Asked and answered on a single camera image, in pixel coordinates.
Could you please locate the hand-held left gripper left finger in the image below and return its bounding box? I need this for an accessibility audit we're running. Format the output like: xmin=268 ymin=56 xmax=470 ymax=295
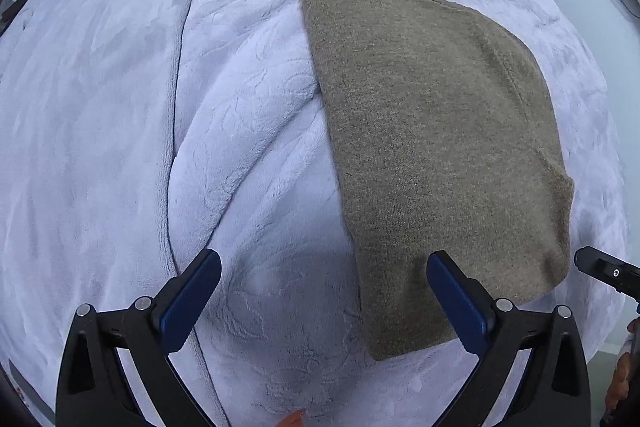
xmin=55 ymin=248 xmax=226 ymax=427

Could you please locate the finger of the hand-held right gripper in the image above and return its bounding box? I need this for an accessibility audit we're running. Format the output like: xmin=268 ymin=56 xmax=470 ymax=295
xmin=572 ymin=246 xmax=640 ymax=303

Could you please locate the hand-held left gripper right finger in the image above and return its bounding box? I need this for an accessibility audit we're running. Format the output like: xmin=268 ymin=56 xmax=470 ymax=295
xmin=426 ymin=249 xmax=593 ymax=427

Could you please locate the olive knit sweater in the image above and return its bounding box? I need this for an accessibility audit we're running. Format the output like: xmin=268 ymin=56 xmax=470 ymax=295
xmin=297 ymin=0 xmax=575 ymax=362

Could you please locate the person's right hand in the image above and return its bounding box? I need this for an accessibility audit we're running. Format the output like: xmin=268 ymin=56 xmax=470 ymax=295
xmin=604 ymin=319 xmax=640 ymax=411

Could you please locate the orange object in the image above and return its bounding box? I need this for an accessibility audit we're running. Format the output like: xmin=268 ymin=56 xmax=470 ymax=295
xmin=276 ymin=409 xmax=307 ymax=427

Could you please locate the lavender plush blanket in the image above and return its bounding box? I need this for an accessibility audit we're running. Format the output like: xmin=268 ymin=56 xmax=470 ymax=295
xmin=0 ymin=0 xmax=632 ymax=427

